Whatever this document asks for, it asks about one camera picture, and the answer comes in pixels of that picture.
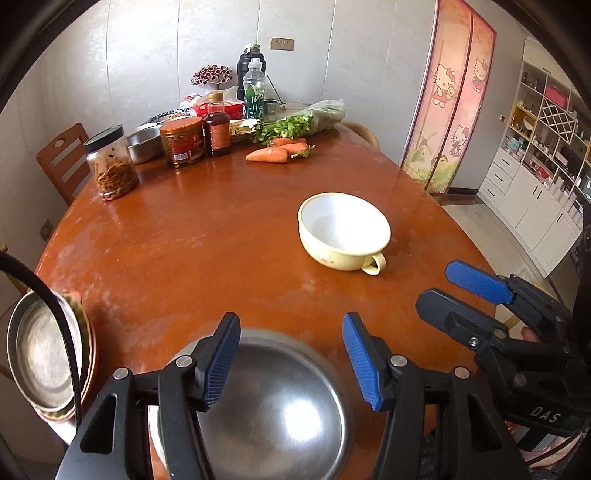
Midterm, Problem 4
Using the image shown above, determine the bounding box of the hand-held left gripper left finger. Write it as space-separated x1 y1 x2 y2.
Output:
55 312 242 480

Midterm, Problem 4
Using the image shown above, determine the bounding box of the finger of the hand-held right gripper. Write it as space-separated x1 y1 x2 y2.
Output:
444 260 575 342
416 288 511 354

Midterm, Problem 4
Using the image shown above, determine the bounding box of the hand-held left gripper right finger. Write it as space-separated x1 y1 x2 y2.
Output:
342 312 532 480

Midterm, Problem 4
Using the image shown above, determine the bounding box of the stainless steel bowl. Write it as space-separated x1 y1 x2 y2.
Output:
148 329 355 480

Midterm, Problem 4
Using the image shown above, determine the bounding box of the cream bowl with handle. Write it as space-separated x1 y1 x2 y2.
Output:
298 193 392 277

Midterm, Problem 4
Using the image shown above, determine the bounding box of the stainless steel plate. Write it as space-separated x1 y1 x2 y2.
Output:
7 292 83 412

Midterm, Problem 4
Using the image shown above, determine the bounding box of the white cabinet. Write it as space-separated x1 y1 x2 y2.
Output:
478 39 591 278

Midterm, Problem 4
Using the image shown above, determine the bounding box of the orange plate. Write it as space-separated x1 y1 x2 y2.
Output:
37 302 99 423

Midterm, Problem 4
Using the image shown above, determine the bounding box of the light wooden chair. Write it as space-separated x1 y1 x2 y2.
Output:
344 121 382 151

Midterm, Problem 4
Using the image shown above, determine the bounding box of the pink cartoon cat curtain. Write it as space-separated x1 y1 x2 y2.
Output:
399 0 497 192

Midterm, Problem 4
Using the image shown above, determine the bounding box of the large carrot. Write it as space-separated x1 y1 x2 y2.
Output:
245 147 291 164

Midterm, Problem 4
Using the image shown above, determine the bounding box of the jar with red lid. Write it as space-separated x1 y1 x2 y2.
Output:
160 116 206 169

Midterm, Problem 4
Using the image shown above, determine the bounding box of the clear jar with black lid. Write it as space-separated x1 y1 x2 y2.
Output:
84 124 140 201

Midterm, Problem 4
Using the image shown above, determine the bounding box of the steel basin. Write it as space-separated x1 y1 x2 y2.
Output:
126 124 163 164

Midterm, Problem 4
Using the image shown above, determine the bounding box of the dark sauce bottle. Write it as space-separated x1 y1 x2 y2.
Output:
203 91 233 158

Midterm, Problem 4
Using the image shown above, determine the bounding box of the bunch of green vegetables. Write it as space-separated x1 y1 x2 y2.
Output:
254 99 346 144

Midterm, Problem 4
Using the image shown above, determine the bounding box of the plate of sliced food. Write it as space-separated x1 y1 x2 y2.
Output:
228 117 264 139

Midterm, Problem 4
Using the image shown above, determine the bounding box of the red and white tissue pack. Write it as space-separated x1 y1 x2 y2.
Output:
189 99 245 120

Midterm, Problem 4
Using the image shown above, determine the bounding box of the wooden slat-back chair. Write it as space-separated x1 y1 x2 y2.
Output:
36 122 90 206

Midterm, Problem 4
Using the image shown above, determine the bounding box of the clear plastic bottle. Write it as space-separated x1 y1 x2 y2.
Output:
242 58 269 121

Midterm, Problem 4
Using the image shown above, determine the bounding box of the dried flower ornament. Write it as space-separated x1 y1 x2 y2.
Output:
191 65 233 90

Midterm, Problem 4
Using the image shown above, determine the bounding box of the black thermos flask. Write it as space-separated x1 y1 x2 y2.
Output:
237 45 265 88

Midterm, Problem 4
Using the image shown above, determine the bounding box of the thick black cable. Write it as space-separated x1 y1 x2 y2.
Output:
0 253 84 423

